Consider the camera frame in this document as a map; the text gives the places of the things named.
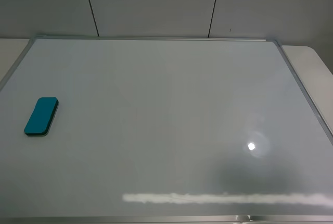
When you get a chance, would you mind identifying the teal whiteboard eraser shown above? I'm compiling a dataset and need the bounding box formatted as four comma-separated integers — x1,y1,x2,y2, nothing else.
24,97,59,136

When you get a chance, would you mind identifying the white whiteboard with aluminium frame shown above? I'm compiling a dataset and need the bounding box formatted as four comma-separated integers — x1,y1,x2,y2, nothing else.
1,36,332,223

